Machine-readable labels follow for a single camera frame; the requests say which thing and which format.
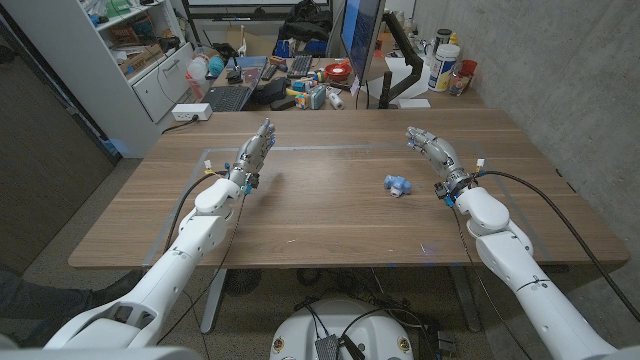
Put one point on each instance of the white flat box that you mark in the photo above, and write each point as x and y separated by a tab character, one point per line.
414	103

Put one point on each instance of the black pouch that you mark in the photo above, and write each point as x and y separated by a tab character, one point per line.
275	90

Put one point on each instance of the white small roll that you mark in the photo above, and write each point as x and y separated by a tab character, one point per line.
336	101

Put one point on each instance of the red plastic cup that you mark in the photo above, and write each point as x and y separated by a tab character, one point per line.
467	67

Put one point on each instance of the red bowl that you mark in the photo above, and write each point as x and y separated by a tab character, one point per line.
337	72

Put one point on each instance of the cardboard box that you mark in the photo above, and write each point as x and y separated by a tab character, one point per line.
140	59

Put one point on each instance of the colourful cube toy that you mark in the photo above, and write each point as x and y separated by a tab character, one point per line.
301	101

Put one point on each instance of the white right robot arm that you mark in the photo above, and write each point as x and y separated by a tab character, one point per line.
510	250

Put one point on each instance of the blue plastic crate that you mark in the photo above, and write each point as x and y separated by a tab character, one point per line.
315	47

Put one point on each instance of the white power strip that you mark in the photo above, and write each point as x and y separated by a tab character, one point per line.
192	112

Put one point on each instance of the black round floor fan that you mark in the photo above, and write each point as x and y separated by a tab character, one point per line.
242	281

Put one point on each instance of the white paper sheet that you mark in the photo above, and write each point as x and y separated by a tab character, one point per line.
400	70

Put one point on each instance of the clear plastic jug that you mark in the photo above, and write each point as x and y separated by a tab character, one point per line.
198	67

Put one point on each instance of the black keyboard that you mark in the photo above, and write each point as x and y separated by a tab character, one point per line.
300	66

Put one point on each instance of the white shelf cabinet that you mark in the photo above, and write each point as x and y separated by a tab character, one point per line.
100	75

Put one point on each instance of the person leg dark trousers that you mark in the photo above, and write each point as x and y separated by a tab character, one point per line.
50	305

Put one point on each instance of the white wipes canister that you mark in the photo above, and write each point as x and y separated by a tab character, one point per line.
442	67

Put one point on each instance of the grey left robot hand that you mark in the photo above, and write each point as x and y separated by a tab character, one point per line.
252	157

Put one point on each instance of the teal small box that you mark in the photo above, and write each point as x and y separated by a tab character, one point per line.
317	96

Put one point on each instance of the black computer monitor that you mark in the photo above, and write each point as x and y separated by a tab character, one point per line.
362	35

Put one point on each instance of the black flat case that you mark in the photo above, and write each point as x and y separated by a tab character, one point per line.
283	103

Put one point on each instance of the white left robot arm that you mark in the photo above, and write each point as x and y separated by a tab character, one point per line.
170	275

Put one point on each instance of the yellow bottle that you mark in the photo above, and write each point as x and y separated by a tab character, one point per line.
454	39

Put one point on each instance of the grey metal table leg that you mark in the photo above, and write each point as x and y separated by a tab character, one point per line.
212	305
465	300

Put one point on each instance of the blue toy camera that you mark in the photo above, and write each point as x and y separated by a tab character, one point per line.
397	184

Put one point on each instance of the black bag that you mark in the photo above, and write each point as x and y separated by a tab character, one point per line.
305	22

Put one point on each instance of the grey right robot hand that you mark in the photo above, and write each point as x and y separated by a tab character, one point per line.
442	155

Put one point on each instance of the wooden back desk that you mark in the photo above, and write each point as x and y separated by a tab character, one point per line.
450	100

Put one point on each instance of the black laptop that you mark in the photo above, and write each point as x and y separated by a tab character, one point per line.
227	97

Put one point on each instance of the white robot torso base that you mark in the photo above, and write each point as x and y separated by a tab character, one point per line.
370	335

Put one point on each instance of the teal yarn ball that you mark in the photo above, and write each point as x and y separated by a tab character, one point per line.
216	65

